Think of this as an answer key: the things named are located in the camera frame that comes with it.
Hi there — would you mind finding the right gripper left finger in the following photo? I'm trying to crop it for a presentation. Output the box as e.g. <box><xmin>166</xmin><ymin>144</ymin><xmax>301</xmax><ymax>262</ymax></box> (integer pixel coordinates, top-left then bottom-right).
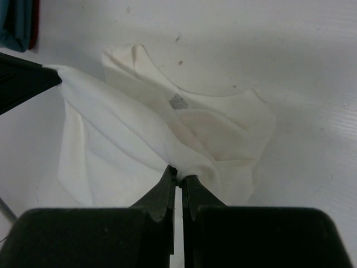
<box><xmin>1</xmin><ymin>166</ymin><xmax>176</xmax><ymax>267</ymax></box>

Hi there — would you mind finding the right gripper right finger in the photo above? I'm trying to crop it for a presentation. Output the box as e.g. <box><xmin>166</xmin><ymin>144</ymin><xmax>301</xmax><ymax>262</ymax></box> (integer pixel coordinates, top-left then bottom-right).
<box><xmin>180</xmin><ymin>176</ymin><xmax>352</xmax><ymax>267</ymax></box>

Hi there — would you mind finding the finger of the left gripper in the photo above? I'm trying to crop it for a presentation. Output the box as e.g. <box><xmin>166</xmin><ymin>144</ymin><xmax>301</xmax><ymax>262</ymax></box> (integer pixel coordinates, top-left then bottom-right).
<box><xmin>0</xmin><ymin>53</ymin><xmax>62</xmax><ymax>114</ymax></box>

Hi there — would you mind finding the white t shirt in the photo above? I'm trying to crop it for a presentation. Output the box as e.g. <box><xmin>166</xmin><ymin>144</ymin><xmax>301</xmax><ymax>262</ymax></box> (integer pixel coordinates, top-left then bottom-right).
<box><xmin>41</xmin><ymin>43</ymin><xmax>277</xmax><ymax>207</ymax></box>

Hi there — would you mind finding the red t shirt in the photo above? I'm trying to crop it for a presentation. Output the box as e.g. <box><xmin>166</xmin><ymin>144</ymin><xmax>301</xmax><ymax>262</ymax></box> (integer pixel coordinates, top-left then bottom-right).
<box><xmin>28</xmin><ymin>0</ymin><xmax>40</xmax><ymax>50</ymax></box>

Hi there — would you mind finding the blue t shirt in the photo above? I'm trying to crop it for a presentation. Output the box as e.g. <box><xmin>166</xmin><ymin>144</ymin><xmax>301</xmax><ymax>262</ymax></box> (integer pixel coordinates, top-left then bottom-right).
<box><xmin>1</xmin><ymin>0</ymin><xmax>33</xmax><ymax>52</ymax></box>

